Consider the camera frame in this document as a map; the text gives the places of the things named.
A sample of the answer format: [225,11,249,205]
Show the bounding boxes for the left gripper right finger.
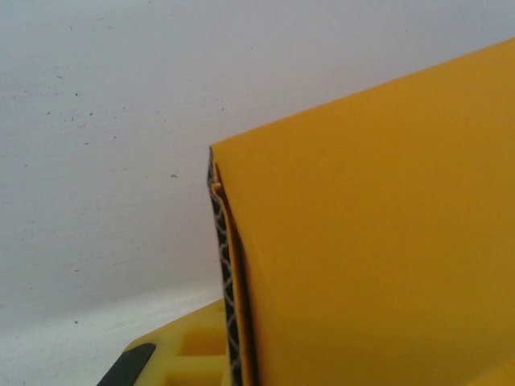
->
[470,355,515,386]

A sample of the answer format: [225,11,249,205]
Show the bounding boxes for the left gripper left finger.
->
[95,296,233,386]

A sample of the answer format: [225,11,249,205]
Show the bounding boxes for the orange paper box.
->
[205,38,515,386]

